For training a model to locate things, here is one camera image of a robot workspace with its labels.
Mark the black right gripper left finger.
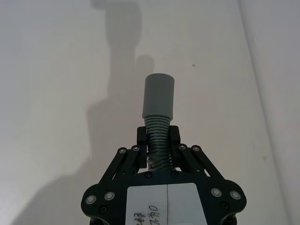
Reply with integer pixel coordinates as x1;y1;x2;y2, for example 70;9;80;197
99;127;149;184

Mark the grey corrugated hose with cuff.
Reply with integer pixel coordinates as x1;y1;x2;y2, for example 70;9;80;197
142;73;177;173

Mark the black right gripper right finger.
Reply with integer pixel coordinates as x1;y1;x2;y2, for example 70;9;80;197
168;126;226;181

